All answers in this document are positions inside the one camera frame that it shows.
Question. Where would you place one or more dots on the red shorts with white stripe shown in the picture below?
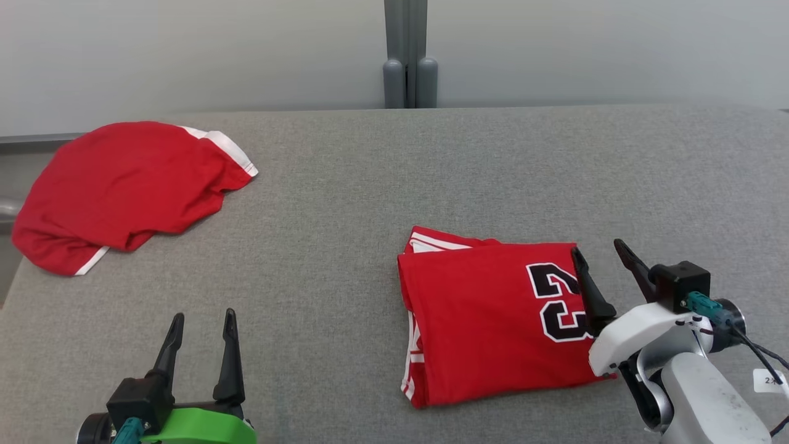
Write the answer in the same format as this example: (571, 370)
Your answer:
(123, 185)

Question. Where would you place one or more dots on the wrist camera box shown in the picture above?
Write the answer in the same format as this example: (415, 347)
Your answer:
(138, 398)
(678, 283)

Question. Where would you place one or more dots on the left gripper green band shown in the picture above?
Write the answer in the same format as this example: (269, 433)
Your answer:
(203, 428)

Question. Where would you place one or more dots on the red jersey with number 23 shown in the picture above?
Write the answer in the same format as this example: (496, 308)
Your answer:
(481, 320)

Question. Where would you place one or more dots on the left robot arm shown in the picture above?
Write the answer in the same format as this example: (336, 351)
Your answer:
(92, 431)

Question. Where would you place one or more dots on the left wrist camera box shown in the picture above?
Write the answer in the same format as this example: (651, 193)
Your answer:
(138, 398)

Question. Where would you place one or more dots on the grey double metal post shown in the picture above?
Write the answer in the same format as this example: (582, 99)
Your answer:
(407, 55)

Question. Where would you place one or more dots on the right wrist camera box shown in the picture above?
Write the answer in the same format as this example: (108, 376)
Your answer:
(678, 283)

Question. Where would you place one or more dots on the grey metal foot tube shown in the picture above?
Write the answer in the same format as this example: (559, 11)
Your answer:
(9, 206)

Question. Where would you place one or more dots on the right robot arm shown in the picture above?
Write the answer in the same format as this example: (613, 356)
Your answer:
(703, 401)

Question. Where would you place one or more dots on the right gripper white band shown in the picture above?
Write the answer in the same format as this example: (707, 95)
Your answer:
(635, 330)

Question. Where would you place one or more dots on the grey wall base rail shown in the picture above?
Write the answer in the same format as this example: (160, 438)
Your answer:
(37, 139)

